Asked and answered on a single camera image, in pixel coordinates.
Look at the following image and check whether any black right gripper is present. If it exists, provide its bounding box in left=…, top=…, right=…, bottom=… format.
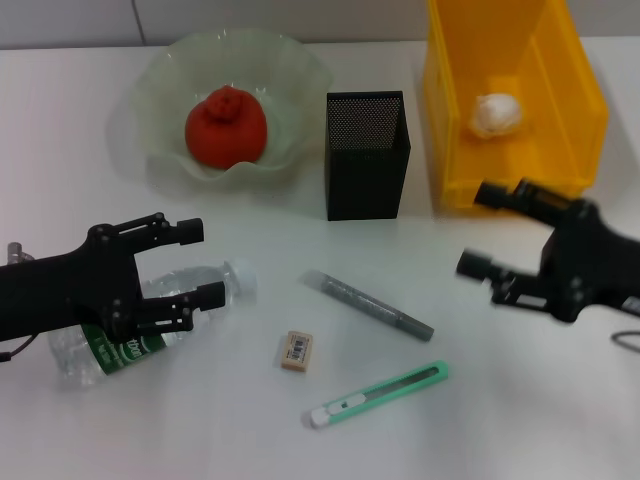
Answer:
left=454, top=177, right=640, bottom=325

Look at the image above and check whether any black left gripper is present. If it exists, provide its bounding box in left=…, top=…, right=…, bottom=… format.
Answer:
left=0, top=212, right=227, bottom=347

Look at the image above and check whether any clear green-label water bottle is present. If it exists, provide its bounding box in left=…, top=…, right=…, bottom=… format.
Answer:
left=47, top=258, right=260, bottom=393

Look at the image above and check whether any white paper ball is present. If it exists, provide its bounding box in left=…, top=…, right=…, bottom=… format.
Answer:
left=468, top=92, right=524, bottom=139

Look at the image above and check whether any beige eraser with barcode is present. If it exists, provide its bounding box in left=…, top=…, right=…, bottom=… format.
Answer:
left=279, top=329, right=315, bottom=372

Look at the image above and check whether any grey pen with clear cap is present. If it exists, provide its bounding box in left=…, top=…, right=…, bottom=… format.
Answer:
left=301, top=269, right=435, bottom=345

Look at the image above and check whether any green utility knife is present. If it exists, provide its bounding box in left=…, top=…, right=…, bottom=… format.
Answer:
left=307, top=360, right=451, bottom=430

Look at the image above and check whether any black mesh pen holder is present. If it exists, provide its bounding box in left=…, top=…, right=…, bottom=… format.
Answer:
left=323, top=91, right=413, bottom=223

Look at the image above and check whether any pale green glass fruit plate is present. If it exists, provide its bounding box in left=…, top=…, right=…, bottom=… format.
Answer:
left=130, top=28, right=335, bottom=194

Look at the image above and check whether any yellow plastic bin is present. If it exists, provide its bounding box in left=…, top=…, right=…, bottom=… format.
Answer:
left=422, top=0, right=611, bottom=217

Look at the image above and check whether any right gripper cable with plug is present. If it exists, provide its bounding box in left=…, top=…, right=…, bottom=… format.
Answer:
left=611, top=329, right=640, bottom=354

